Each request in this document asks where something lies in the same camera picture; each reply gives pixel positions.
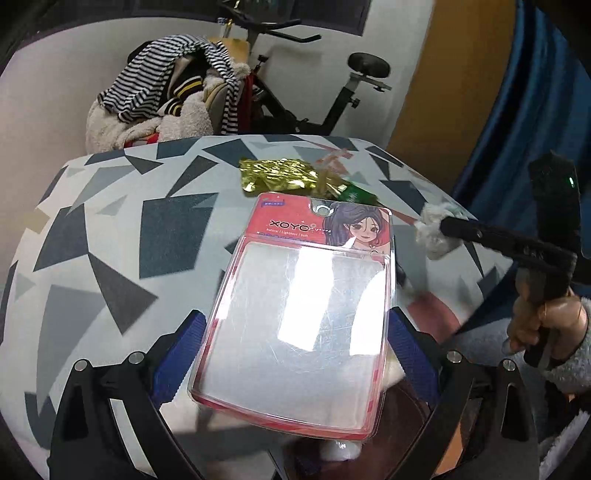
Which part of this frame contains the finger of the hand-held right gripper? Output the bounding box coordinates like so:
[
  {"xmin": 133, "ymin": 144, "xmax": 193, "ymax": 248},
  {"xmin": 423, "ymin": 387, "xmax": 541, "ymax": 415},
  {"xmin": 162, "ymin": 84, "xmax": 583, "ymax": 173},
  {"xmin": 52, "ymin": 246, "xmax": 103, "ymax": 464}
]
[{"xmin": 440, "ymin": 216, "xmax": 574, "ymax": 269}]

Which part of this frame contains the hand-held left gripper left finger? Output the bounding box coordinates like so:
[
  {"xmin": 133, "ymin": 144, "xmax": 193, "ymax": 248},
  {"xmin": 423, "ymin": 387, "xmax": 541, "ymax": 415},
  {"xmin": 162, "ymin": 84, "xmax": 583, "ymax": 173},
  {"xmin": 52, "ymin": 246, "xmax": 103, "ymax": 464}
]
[{"xmin": 48, "ymin": 310, "xmax": 207, "ymax": 480}]

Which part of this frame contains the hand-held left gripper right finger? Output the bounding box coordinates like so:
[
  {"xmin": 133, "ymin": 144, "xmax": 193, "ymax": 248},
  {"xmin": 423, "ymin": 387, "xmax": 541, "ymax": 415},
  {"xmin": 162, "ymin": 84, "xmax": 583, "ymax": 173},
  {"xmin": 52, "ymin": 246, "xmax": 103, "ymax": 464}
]
[{"xmin": 387, "ymin": 305, "xmax": 541, "ymax": 480}]

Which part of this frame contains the white tissue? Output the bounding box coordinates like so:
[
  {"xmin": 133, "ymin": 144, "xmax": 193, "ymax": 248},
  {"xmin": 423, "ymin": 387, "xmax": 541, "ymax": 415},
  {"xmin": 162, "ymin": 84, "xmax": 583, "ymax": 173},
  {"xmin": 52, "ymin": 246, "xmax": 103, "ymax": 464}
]
[{"xmin": 414, "ymin": 202, "xmax": 463, "ymax": 260}]

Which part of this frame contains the brown round bin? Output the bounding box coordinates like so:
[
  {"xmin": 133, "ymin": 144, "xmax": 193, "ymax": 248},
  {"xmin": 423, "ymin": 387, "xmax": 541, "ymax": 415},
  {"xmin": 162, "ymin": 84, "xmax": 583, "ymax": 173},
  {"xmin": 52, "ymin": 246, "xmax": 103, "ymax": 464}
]
[{"xmin": 365, "ymin": 381, "xmax": 437, "ymax": 480}]

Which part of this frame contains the pink blister pack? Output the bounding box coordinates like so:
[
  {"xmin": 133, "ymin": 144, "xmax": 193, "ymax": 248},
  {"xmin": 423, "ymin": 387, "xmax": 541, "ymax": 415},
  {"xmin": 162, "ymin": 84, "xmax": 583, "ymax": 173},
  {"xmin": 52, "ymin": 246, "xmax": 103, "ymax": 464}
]
[{"xmin": 188, "ymin": 192, "xmax": 399, "ymax": 440}]

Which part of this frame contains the green plastic wrapper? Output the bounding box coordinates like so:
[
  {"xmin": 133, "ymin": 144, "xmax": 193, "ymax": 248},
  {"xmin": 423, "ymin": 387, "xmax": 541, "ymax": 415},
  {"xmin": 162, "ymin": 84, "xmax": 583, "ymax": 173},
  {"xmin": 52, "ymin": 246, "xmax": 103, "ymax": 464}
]
[{"xmin": 339, "ymin": 182, "xmax": 380, "ymax": 205}]

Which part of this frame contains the clear wrapper with pink print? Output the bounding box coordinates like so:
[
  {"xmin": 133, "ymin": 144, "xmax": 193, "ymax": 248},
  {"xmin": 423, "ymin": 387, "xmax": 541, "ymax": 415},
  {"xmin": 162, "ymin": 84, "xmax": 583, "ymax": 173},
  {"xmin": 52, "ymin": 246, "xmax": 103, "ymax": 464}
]
[{"xmin": 314, "ymin": 147, "xmax": 357, "ymax": 195}]

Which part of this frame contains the gold foil wrapper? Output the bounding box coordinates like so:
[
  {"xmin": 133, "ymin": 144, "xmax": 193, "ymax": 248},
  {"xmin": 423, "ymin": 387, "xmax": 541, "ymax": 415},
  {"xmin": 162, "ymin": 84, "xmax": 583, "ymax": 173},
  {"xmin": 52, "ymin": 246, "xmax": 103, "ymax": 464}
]
[{"xmin": 239, "ymin": 158, "xmax": 320, "ymax": 198}]

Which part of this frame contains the person's right forearm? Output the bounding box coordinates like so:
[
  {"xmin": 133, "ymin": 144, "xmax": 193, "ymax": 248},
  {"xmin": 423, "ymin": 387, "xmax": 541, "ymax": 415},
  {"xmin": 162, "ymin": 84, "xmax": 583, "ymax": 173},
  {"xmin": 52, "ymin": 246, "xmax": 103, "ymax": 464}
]
[{"xmin": 541, "ymin": 298, "xmax": 591, "ymax": 395}]

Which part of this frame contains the person's right hand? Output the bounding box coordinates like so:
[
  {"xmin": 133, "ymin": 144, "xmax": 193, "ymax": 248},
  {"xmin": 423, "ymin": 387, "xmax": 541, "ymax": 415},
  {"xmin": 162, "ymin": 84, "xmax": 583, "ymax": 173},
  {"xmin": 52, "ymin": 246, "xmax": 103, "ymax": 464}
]
[{"xmin": 505, "ymin": 294, "xmax": 589, "ymax": 363}]

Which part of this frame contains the blue curtain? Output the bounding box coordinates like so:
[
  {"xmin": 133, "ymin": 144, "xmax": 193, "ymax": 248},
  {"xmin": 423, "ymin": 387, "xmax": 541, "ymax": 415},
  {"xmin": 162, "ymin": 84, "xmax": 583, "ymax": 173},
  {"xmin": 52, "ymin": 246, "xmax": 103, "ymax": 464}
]
[{"xmin": 451, "ymin": 0, "xmax": 591, "ymax": 224}]

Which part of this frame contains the person's white fleece clothing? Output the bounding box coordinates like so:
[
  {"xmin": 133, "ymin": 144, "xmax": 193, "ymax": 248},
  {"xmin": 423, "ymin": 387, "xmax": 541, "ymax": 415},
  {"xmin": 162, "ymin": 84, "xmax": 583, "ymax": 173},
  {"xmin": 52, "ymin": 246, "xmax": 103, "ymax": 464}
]
[{"xmin": 538, "ymin": 406, "xmax": 591, "ymax": 480}]

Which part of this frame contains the black exercise bike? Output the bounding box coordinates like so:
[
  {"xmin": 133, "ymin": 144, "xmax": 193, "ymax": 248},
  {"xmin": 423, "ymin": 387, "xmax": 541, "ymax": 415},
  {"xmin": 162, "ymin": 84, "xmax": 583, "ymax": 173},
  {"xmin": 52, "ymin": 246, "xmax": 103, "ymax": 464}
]
[{"xmin": 216, "ymin": 0, "xmax": 394, "ymax": 138}]

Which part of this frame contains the red garment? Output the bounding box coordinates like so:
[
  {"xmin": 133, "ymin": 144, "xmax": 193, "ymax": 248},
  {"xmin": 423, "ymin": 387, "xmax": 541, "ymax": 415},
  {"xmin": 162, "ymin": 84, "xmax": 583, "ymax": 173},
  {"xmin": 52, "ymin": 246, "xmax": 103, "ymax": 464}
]
[{"xmin": 239, "ymin": 73, "xmax": 256, "ymax": 136}]

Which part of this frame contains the black jacket with yellow stripes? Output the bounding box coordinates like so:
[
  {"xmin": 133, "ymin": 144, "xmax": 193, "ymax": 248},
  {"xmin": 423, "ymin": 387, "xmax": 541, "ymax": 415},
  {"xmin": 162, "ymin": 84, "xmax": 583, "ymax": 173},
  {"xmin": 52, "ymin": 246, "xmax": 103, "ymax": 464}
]
[{"xmin": 156, "ymin": 59, "xmax": 209, "ymax": 117}]

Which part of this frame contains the yellow wooden chair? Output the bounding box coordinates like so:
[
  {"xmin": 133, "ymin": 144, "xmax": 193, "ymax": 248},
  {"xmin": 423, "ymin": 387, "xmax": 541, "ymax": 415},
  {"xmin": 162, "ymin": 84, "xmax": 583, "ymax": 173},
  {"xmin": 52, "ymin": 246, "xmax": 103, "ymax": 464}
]
[{"xmin": 209, "ymin": 36, "xmax": 251, "ymax": 66}]

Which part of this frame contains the dark framed window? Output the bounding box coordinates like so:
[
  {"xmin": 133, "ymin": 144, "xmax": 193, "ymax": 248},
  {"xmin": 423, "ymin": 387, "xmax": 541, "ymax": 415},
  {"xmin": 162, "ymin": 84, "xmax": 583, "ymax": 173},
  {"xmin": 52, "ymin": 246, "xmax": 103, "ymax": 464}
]
[{"xmin": 0, "ymin": 0, "xmax": 372, "ymax": 40}]

